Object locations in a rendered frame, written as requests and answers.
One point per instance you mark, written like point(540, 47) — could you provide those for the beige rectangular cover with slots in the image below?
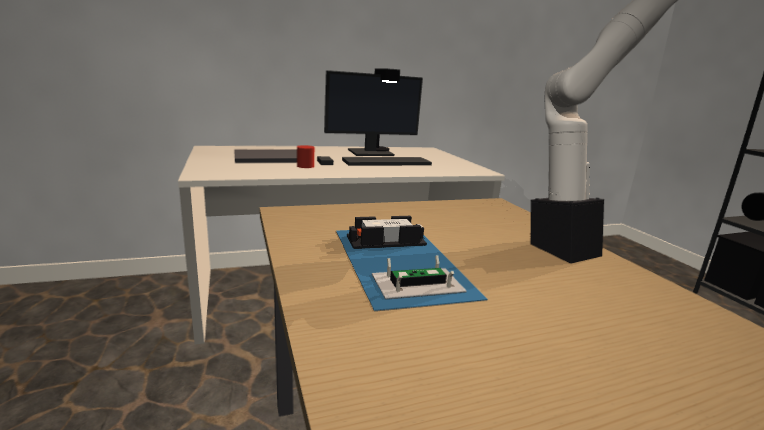
point(391, 227)

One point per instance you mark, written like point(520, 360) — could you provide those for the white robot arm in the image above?
point(569, 171)

